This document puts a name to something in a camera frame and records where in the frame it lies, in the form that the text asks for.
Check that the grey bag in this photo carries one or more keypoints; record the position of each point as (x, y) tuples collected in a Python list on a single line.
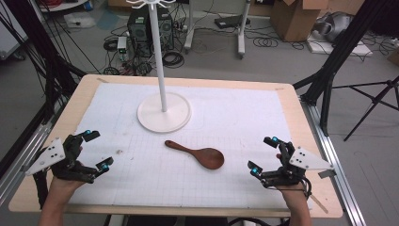
[(335, 26)]

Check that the flat black device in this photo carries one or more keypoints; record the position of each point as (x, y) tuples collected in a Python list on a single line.
[(230, 21)]

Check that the white hook rack stand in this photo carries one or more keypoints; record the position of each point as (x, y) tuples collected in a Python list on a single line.
[(156, 119)]

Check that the black tripod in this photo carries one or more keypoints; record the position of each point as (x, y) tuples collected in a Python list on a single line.
[(373, 100)]

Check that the white power box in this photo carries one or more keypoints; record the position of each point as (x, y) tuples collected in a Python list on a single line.
[(122, 47)]

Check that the white floor board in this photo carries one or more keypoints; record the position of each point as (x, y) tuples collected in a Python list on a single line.
[(329, 48)]

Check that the white grid mat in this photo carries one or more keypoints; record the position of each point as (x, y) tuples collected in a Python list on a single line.
[(219, 109)]

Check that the person's right hand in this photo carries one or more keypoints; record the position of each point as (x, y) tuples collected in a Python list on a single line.
[(293, 192)]

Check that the brown wooden spoon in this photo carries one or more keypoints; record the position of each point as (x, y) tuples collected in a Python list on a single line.
[(208, 158)]

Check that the large cardboard box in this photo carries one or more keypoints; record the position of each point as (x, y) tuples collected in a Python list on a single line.
[(291, 19)]

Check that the black metal truss stand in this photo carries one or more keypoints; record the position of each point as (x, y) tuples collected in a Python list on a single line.
[(47, 62), (338, 53)]

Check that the white stand leg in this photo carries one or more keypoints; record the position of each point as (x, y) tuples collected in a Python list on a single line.
[(241, 37), (189, 31)]

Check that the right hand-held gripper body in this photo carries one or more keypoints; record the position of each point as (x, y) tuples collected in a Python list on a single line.
[(306, 160)]

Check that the person's left hand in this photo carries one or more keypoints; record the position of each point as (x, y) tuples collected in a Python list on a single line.
[(64, 187)]

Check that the black computer tower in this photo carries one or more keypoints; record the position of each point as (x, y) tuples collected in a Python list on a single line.
[(141, 34)]

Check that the aluminium frame rail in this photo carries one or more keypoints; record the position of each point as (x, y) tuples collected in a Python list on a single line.
[(22, 160), (332, 150)]

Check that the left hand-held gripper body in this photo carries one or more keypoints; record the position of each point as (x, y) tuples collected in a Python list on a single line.
[(47, 157)]

